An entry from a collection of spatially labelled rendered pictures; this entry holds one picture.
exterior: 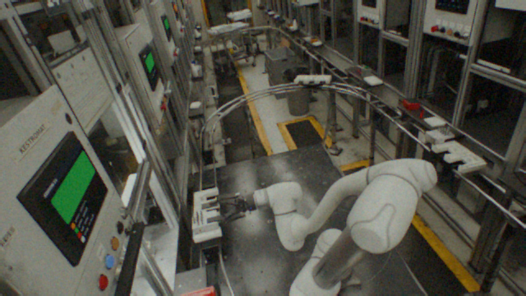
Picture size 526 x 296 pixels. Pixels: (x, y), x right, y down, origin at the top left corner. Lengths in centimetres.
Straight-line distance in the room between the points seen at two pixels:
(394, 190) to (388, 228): 11
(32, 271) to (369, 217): 69
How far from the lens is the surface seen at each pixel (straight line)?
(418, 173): 92
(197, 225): 160
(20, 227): 69
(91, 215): 83
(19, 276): 67
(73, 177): 80
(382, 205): 80
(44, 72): 91
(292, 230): 128
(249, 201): 130
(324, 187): 203
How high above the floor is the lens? 202
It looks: 33 degrees down
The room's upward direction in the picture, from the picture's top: 10 degrees counter-clockwise
